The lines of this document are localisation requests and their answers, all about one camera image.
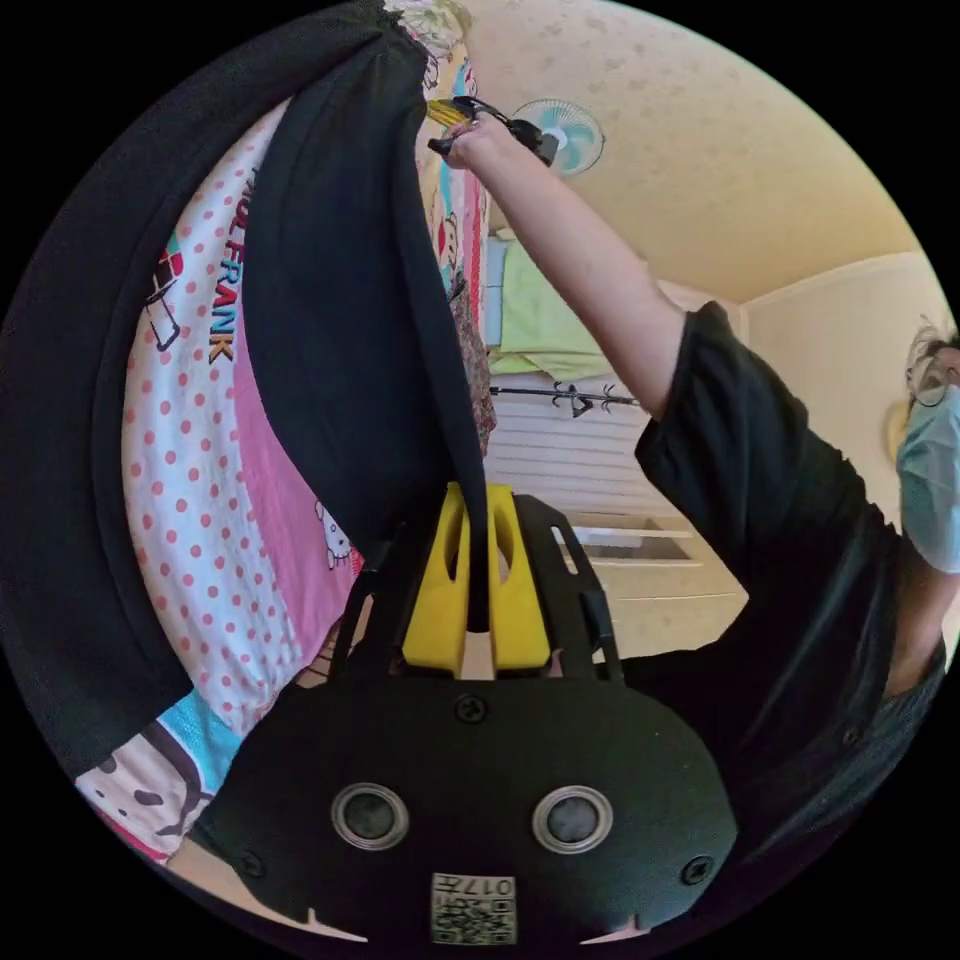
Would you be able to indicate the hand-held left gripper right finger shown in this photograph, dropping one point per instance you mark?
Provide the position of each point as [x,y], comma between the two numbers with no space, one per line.
[517,622]

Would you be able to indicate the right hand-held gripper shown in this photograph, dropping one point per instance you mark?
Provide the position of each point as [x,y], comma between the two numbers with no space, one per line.
[480,106]

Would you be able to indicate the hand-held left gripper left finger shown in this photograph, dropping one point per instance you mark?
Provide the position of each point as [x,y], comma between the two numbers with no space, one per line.
[439,600]

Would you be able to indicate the black long pants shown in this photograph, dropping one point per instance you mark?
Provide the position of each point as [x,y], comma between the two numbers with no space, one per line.
[337,300]

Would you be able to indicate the person's right forearm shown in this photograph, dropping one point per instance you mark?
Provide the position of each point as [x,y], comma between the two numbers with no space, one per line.
[577,270]

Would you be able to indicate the person's right hand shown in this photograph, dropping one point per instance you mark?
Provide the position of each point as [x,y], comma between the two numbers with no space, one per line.
[480,146]

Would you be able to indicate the white cupboard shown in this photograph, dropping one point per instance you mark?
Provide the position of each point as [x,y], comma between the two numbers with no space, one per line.
[645,570]

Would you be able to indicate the green curtain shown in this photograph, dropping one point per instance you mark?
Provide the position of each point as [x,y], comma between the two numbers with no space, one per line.
[540,315]

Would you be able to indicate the black coat rack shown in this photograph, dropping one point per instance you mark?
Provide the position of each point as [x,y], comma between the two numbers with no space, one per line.
[577,397]

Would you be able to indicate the person's body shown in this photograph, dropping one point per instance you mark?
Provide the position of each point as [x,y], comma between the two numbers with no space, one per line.
[750,487]

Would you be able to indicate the wall fan with blue blades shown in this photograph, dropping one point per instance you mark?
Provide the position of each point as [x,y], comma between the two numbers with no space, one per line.
[574,135]

